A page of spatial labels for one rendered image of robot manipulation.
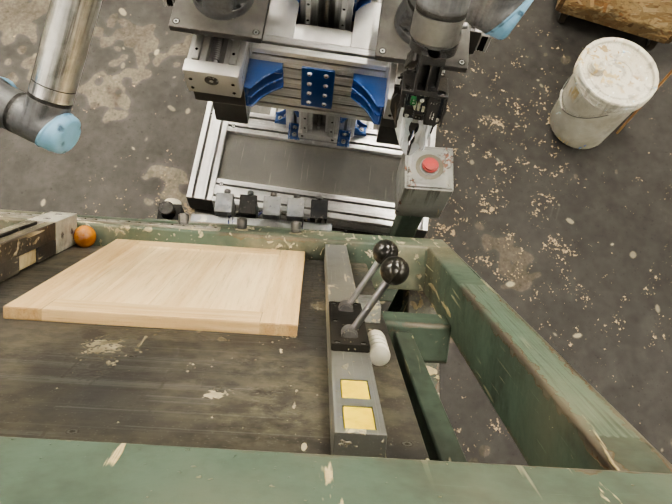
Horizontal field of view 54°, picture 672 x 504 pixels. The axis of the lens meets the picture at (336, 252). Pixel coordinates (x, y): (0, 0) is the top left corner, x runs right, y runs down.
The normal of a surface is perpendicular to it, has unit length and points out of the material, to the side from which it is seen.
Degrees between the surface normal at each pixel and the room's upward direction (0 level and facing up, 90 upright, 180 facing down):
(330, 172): 0
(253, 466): 59
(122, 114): 0
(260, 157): 0
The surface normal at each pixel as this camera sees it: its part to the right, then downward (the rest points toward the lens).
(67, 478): 0.07, -0.98
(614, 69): 0.06, -0.34
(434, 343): 0.03, 0.20
